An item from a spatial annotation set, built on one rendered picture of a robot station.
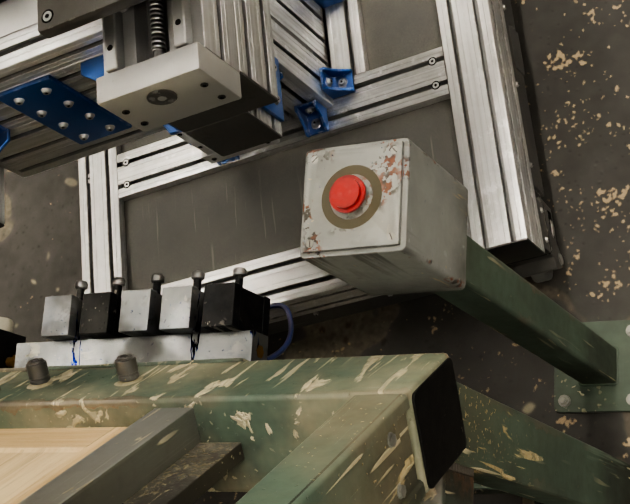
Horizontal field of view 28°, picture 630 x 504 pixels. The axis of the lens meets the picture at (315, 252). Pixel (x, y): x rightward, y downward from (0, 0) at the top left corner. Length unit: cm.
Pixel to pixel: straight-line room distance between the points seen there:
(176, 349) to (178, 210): 76
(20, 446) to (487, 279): 58
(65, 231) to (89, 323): 111
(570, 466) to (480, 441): 34
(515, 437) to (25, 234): 154
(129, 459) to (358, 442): 25
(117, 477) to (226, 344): 35
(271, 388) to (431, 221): 24
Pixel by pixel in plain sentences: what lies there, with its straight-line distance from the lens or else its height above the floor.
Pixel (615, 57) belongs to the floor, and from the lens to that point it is 228.
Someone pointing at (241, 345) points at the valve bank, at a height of 74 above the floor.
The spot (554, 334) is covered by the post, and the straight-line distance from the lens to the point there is 178.
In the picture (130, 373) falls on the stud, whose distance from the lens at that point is 145.
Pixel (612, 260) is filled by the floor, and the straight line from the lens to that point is 216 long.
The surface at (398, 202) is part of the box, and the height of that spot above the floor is 93.
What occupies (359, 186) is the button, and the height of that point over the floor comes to 94.
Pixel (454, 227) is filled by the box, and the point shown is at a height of 80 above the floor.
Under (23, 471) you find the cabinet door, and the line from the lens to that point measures 136.
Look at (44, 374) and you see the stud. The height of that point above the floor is 86.
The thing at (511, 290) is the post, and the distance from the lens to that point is 162.
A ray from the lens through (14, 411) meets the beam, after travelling 149.
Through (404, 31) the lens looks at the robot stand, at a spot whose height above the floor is 21.
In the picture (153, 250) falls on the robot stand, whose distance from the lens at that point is 231.
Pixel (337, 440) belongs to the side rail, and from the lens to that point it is 113.
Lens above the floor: 201
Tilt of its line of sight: 58 degrees down
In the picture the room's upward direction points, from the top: 60 degrees counter-clockwise
